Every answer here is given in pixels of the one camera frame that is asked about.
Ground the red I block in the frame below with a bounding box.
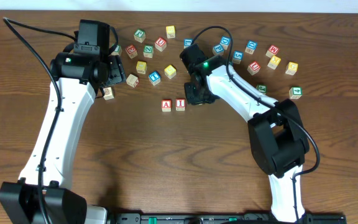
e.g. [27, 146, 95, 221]
[175, 98, 186, 111]

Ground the red A block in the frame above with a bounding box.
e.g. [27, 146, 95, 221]
[161, 100, 172, 112]

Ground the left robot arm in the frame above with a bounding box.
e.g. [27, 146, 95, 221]
[0, 19, 126, 223]

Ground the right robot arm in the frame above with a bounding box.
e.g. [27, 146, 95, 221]
[180, 44, 310, 222]

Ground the plain wooden red block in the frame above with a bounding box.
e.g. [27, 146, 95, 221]
[126, 74, 139, 88]

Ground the plain wooden picture block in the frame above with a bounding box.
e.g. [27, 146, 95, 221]
[103, 87, 114, 100]

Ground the green 7 block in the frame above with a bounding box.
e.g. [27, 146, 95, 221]
[111, 45, 122, 56]

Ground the yellow block left middle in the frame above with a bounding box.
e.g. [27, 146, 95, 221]
[136, 61, 147, 74]

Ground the red E block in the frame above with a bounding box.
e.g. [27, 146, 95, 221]
[125, 44, 137, 59]

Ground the yellow block centre left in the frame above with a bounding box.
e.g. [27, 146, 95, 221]
[164, 65, 177, 79]

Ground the blue T block left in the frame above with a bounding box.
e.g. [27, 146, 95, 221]
[149, 71, 161, 86]

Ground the green Z block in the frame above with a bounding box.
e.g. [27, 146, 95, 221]
[143, 45, 154, 58]

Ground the green J block top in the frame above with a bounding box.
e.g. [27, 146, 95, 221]
[134, 29, 146, 43]

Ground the green j block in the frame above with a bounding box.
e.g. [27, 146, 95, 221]
[134, 29, 146, 43]
[256, 85, 267, 94]

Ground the blue P block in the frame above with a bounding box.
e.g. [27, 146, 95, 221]
[213, 44, 224, 55]

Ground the red U block left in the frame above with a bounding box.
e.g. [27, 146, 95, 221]
[155, 37, 167, 52]

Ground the red u block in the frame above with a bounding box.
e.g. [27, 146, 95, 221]
[247, 61, 260, 75]
[155, 37, 167, 52]

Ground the blue 5 block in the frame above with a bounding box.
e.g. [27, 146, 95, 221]
[232, 50, 244, 64]

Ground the blue D block left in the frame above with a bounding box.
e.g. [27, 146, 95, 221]
[219, 36, 231, 50]

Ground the blue d block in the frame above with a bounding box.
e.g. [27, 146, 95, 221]
[245, 40, 257, 55]
[219, 36, 231, 50]

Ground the red U block right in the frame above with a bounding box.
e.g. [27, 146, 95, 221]
[247, 61, 260, 75]

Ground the green J block right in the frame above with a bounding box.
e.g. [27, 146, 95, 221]
[256, 85, 267, 94]

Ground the yellow block top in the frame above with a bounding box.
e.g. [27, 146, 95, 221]
[166, 26, 176, 39]

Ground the blue D block right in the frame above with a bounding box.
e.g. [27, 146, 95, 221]
[245, 40, 257, 55]

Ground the yellow K block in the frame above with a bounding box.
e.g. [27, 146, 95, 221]
[267, 55, 281, 70]

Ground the red M block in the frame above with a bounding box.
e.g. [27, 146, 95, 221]
[265, 45, 279, 58]

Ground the green 4 block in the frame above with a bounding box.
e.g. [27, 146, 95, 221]
[289, 86, 303, 100]

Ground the yellow G block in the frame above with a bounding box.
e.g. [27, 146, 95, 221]
[285, 62, 298, 75]

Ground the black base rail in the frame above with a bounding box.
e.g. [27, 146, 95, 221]
[107, 213, 347, 224]

